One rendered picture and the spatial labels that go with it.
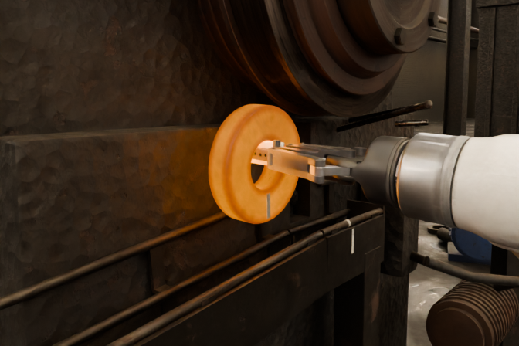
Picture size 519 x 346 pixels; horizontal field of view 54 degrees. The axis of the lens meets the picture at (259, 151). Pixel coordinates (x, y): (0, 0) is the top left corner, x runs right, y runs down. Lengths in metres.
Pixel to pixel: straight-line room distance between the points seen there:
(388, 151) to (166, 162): 0.28
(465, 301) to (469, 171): 0.60
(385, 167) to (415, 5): 0.37
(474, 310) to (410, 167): 0.58
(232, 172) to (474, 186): 0.27
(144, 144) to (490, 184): 0.38
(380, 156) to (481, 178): 0.10
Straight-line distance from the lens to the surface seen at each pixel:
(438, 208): 0.50
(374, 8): 0.68
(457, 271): 1.07
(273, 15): 0.64
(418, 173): 0.50
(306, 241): 0.73
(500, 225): 0.48
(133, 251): 0.62
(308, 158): 0.54
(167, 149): 0.64
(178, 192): 0.66
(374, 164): 0.52
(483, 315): 1.05
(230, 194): 0.60
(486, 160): 0.48
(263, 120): 0.63
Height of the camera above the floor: 0.92
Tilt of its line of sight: 6 degrees down
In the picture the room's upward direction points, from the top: straight up
